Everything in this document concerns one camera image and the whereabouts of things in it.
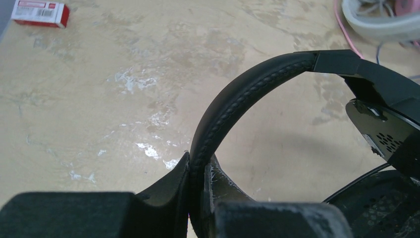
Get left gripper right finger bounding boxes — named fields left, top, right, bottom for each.
left=202, top=156, right=353, bottom=238

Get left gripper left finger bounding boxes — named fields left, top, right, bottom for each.
left=0, top=152, right=189, bottom=238

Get black headphones with cable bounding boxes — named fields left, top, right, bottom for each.
left=189, top=50, right=420, bottom=238

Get grey white headphones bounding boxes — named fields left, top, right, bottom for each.
left=341, top=0, right=420, bottom=42

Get pink headphones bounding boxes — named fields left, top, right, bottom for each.
left=333, top=0, right=420, bottom=58

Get small red white box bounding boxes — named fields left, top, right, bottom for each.
left=11, top=0, right=70, bottom=28

